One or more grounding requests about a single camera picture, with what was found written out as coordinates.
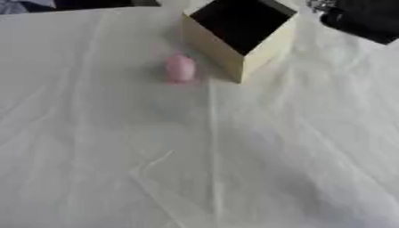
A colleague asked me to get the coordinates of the tan cardboard box black inside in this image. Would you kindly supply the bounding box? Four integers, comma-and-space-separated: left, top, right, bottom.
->
179, 0, 301, 85

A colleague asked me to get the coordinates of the pink egg-shaped toy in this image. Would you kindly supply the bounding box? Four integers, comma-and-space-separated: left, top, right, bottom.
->
163, 53, 199, 85

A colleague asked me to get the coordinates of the black bag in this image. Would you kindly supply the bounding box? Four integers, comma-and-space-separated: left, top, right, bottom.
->
306, 0, 399, 46

